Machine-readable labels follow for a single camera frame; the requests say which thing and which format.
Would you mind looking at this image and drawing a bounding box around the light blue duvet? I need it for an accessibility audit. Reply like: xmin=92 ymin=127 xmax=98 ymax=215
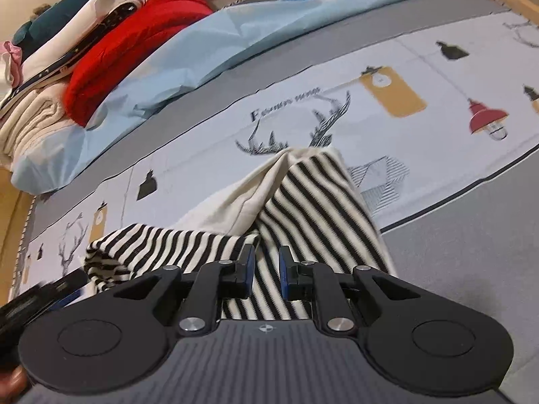
xmin=10 ymin=0 xmax=469 ymax=195

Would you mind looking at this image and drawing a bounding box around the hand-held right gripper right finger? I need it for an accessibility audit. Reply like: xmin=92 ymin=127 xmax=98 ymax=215
xmin=278 ymin=245 xmax=426 ymax=338

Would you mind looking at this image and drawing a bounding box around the wooden headboard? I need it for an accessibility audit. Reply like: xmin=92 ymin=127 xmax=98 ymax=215
xmin=0 ymin=164 xmax=37 ymax=309

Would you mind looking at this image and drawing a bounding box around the pink cloth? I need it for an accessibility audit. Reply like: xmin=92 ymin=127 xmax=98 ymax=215
xmin=0 ymin=40 xmax=24 ymax=90

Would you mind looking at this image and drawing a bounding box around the grey deer print bed sheet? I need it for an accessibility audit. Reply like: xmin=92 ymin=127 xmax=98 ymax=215
xmin=10 ymin=0 xmax=539 ymax=388

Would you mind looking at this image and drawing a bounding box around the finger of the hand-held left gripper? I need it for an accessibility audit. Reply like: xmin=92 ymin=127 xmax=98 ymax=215
xmin=54 ymin=287 xmax=92 ymax=310
xmin=40 ymin=268 xmax=90 ymax=300

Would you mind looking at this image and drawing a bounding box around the striped white hooded top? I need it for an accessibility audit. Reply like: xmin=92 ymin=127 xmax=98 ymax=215
xmin=84 ymin=146 xmax=397 ymax=321

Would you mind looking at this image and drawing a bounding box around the cream folded blanket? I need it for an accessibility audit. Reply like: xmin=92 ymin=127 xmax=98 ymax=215
xmin=0 ymin=86 xmax=77 ymax=170

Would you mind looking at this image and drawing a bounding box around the person's left hand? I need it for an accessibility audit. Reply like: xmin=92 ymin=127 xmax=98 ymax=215
xmin=0 ymin=364 xmax=30 ymax=403

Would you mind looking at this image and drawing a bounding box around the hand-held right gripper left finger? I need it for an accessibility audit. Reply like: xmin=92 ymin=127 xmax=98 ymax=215
xmin=112 ymin=243 xmax=258 ymax=338

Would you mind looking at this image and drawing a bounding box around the red folded blanket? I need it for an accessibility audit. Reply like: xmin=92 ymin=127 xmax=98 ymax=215
xmin=63 ymin=0 xmax=215 ymax=128

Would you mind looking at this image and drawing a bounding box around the teal shark plush toy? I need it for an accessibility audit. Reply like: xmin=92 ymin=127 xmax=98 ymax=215
xmin=10 ymin=0 xmax=191 ymax=48

